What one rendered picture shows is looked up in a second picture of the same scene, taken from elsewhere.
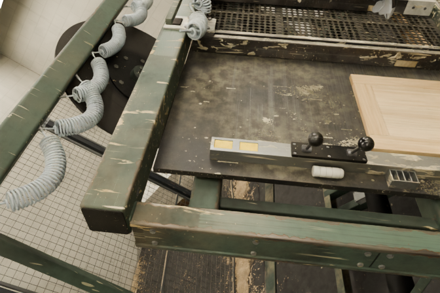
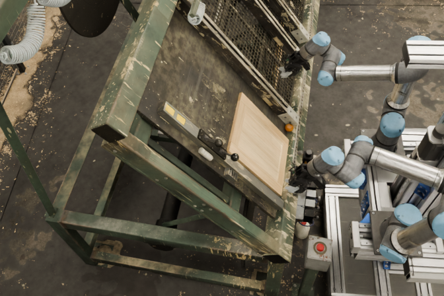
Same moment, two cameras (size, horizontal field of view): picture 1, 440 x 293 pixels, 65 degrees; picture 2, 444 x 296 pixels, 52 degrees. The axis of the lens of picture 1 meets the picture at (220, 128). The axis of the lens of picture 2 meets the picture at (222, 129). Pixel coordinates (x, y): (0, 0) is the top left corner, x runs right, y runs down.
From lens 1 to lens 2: 122 cm
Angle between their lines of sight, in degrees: 39
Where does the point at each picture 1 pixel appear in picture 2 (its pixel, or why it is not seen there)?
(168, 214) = (137, 145)
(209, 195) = (146, 134)
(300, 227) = (187, 181)
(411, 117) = (251, 141)
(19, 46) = not seen: outside the picture
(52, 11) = not seen: outside the picture
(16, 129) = not seen: outside the picture
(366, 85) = (244, 106)
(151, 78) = (152, 35)
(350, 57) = (248, 78)
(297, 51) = (226, 55)
